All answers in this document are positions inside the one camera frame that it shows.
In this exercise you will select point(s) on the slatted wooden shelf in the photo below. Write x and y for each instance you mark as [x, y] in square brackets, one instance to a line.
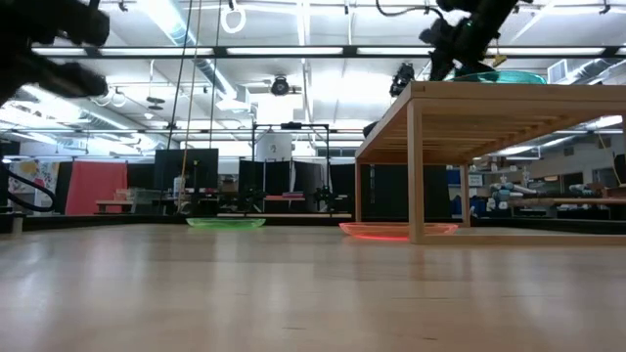
[489, 93]

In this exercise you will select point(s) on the black ceiling-mounted device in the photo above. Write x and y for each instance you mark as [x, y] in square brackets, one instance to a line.
[402, 78]
[280, 86]

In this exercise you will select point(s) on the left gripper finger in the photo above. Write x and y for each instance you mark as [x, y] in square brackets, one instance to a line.
[78, 22]
[73, 82]

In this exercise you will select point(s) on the black monitor panel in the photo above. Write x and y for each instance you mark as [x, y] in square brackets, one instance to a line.
[188, 168]

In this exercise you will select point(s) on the black overhead frame beam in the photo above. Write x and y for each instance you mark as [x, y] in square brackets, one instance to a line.
[220, 51]

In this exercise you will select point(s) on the red fabric panel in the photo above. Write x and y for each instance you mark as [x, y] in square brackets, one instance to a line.
[95, 186]

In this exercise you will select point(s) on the black aluminium rig frame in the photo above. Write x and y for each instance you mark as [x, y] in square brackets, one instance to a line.
[303, 220]

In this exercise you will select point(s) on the translucent green plate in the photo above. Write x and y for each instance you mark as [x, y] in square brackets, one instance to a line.
[225, 223]

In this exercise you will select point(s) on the black gantry frame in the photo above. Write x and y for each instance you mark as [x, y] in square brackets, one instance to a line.
[291, 126]

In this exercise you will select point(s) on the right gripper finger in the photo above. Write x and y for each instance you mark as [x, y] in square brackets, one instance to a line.
[477, 69]
[441, 63]

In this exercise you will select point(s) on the white cylindrical tank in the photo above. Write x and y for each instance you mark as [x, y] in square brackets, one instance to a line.
[274, 146]

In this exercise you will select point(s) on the wooden bench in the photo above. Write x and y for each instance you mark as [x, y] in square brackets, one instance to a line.
[113, 202]

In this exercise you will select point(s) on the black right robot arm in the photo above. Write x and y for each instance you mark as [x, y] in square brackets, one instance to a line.
[479, 5]

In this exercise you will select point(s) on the colourful wall poster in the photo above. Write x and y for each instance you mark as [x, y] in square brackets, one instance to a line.
[29, 173]

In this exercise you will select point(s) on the translucent teal plate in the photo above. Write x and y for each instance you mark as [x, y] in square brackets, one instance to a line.
[518, 77]

